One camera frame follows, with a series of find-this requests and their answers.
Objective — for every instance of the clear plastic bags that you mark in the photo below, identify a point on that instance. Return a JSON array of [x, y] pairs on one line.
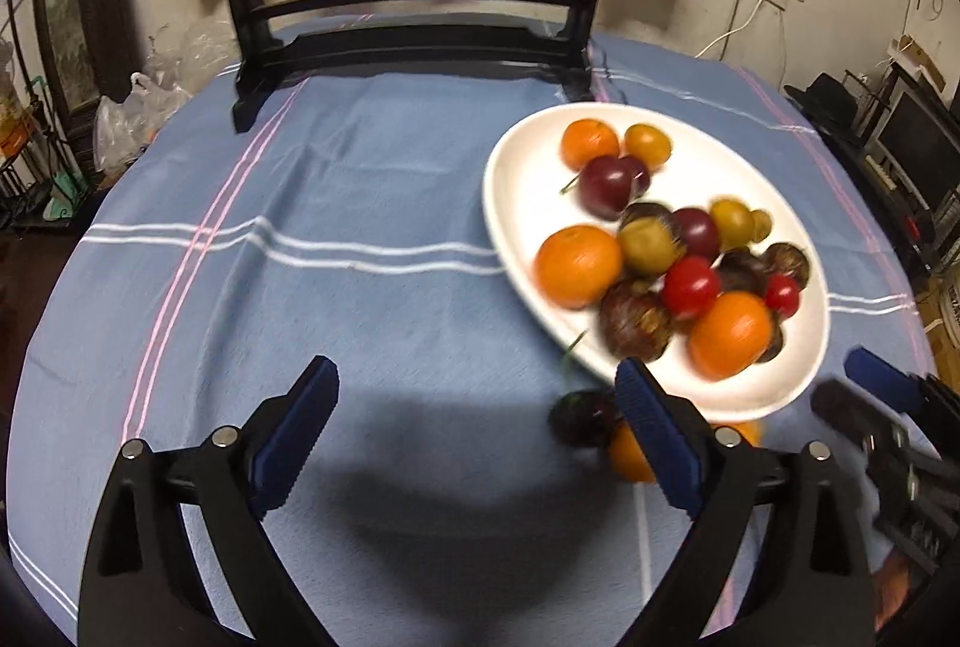
[[142, 107]]

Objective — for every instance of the large orange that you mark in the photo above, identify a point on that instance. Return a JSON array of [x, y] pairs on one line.
[[731, 334], [577, 265]]

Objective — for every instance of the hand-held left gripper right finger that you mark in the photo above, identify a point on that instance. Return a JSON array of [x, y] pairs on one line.
[[664, 444]]

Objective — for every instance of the small brown grape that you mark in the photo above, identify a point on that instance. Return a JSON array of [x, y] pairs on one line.
[[761, 226]]

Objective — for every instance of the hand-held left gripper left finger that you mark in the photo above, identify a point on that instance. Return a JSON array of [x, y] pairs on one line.
[[296, 437]]

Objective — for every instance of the person's right hand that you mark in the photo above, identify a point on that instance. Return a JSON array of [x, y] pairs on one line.
[[896, 591]]

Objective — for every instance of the green grape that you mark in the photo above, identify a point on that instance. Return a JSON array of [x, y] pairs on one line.
[[731, 220]]

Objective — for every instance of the yellow orange tomato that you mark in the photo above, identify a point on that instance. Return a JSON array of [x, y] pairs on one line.
[[746, 431], [646, 145]]

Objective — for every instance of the cardboard box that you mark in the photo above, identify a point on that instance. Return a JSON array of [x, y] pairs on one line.
[[941, 317]]

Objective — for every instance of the dark plum off plate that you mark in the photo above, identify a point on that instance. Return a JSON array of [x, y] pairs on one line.
[[585, 418]]

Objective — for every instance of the green tomato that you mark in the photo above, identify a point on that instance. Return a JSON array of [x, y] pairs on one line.
[[649, 244]]

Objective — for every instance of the computer monitor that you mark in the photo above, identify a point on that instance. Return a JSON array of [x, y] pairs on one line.
[[919, 145]]

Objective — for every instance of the blue striped tablecloth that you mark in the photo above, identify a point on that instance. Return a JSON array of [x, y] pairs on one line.
[[300, 287]]

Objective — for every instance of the small red tomato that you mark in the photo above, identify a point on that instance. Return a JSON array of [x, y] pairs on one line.
[[781, 295]]

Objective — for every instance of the dark framed cabinet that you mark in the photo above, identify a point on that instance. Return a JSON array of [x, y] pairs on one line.
[[75, 17]]

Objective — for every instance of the small mandarin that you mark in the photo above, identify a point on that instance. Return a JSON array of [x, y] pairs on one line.
[[590, 141]]

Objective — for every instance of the large dark red plum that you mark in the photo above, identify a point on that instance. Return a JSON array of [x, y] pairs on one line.
[[611, 188]]

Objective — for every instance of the black hat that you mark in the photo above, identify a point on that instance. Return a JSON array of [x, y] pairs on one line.
[[825, 100]]

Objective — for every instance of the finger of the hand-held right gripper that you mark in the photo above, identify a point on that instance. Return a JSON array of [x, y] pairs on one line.
[[877, 373], [851, 411]]

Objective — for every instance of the white oval plate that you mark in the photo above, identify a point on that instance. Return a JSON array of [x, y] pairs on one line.
[[525, 182]]

